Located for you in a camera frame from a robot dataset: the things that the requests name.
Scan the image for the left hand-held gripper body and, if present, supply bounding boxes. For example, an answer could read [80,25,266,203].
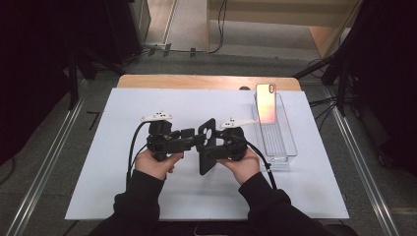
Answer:
[141,111,185,162]

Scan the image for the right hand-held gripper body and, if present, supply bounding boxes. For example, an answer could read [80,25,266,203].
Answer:
[219,117,258,161]

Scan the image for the black phone case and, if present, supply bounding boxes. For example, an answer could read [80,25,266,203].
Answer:
[196,117,218,176]

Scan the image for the clear plastic bin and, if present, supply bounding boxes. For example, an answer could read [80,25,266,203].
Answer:
[251,92,299,165]

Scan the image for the iridescent phone case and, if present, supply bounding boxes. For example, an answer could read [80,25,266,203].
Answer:
[255,83,278,125]

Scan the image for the person's right hand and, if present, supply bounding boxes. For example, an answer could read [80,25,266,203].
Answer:
[217,147,263,187]

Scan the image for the person's left hand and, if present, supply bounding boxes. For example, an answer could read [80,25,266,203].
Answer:
[134,150,185,182]

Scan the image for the wooden table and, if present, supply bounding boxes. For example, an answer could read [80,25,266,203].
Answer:
[116,74,302,92]

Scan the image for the white board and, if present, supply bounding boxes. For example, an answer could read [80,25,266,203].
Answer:
[64,88,350,220]

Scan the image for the black stand legs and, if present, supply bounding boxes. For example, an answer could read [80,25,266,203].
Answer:
[63,48,127,111]

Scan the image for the black tripod legs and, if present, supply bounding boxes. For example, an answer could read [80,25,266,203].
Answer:
[293,48,352,117]

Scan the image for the grey cabinet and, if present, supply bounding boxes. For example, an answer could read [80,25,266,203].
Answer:
[127,0,152,50]

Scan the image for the light wooden furniture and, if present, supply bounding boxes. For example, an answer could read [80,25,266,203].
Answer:
[206,0,363,60]

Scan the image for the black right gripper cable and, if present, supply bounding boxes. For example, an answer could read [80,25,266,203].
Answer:
[243,137,278,191]

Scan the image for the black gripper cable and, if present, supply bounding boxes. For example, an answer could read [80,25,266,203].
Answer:
[243,137,278,191]
[126,121,152,190]

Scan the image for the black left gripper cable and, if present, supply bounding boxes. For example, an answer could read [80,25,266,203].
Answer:
[126,121,152,190]

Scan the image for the black floor cables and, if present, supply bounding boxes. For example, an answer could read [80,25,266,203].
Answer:
[308,92,340,132]

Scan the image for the black hanging cable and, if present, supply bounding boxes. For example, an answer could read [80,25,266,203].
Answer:
[208,0,229,55]

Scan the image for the aluminium floor rail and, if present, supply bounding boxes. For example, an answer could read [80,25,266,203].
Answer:
[324,88,401,236]
[4,96,88,236]

